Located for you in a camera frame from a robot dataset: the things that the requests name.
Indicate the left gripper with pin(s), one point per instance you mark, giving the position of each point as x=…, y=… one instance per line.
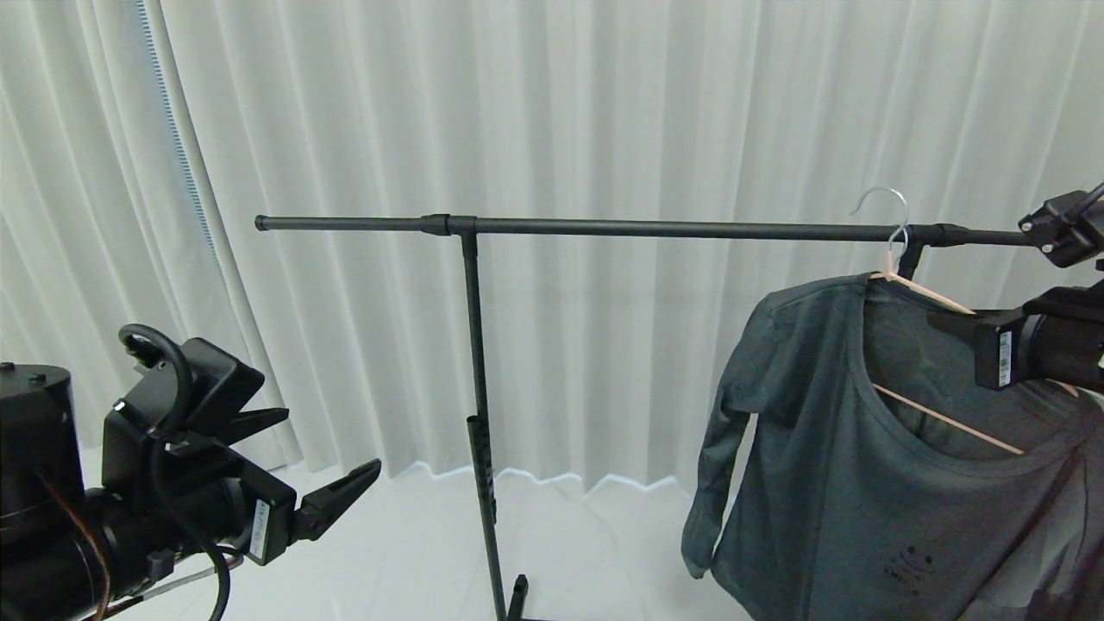
x=259, y=509

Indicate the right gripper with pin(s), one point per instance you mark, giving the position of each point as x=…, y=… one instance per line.
x=1052, y=345

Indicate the pink clothes hanger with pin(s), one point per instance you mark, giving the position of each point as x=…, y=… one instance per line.
x=889, y=263

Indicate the dark grey long-sleeved shirt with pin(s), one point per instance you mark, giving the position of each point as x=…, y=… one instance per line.
x=819, y=474

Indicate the black clothes rack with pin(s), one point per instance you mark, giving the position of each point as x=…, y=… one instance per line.
x=647, y=228

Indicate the white curtain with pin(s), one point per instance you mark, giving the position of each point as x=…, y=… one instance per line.
x=517, y=103

